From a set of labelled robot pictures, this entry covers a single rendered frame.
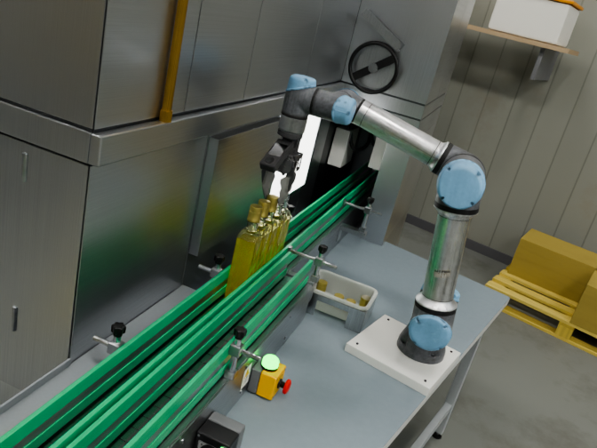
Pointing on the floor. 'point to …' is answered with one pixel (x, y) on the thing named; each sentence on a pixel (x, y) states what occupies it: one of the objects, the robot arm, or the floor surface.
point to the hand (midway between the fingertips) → (272, 199)
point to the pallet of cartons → (553, 286)
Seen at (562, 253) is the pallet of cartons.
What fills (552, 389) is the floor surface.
